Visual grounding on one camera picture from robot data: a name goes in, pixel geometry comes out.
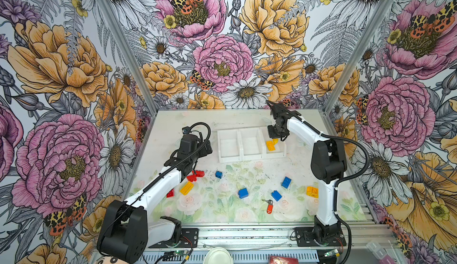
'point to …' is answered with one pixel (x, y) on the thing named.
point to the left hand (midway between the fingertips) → (201, 149)
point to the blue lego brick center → (243, 193)
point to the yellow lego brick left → (187, 188)
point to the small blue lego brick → (219, 174)
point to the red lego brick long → (200, 173)
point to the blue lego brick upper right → (286, 182)
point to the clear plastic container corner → (375, 247)
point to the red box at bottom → (282, 260)
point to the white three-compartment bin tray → (241, 144)
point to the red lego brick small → (191, 178)
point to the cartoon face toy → (114, 258)
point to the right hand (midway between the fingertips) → (275, 137)
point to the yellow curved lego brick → (275, 141)
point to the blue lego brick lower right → (276, 195)
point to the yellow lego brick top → (270, 145)
